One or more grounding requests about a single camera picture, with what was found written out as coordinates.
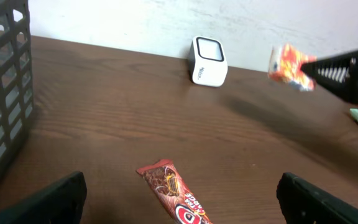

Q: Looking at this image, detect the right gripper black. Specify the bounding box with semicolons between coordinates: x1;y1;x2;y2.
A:
301;50;358;105

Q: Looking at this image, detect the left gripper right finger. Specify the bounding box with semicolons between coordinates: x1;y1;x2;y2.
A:
277;172;358;224

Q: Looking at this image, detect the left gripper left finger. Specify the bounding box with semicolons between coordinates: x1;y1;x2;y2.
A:
0;171;86;224

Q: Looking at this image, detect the orange tissue pack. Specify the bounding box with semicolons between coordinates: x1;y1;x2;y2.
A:
268;44;316;91

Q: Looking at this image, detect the orange chocolate bar wrapper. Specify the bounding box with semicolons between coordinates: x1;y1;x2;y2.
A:
136;159;212;224

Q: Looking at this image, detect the white barcode scanner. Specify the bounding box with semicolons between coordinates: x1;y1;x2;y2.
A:
188;36;228;87

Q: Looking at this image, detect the grey plastic mesh basket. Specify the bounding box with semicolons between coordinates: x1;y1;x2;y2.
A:
0;0;34;179

